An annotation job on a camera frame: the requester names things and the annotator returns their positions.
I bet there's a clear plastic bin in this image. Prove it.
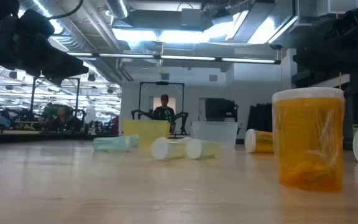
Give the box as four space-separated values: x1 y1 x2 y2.
191 121 239 147

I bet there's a green pill bottle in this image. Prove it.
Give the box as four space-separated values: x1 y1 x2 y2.
128 134 140 149
92 135 132 152

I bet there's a yellow translucent plastic bin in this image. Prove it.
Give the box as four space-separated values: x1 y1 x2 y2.
122 119 171 149

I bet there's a long ceiling light strip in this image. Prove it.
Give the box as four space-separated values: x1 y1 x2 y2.
67 52 282 65

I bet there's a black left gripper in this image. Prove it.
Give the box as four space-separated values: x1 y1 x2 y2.
0 0 89 87

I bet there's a black background robot frame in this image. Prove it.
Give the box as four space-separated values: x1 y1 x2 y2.
138 81 186 136

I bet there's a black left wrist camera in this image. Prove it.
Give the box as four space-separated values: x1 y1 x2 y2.
17 8 56 40

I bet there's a person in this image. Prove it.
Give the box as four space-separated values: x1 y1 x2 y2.
153 94 176 122
53 105 82 133

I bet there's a black tall stand frame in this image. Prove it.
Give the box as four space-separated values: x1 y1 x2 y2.
29 76 81 125

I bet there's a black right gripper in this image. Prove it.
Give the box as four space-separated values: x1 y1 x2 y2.
292 0 358 88

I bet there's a bright ceiling light panel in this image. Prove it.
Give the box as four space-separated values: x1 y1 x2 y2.
112 15 298 44

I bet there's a silver ventilation duct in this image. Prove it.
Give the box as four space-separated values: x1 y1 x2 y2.
17 0 130 54

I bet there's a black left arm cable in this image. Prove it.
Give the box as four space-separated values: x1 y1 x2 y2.
47 0 85 20

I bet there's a yellow pill bottle white cap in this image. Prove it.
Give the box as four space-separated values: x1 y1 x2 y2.
150 137 188 161
185 138 222 161

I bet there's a dark background workbench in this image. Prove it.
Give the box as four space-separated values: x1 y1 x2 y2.
0 129 117 144

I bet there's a black curtain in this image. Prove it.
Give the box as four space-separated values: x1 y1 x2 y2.
246 103 273 132

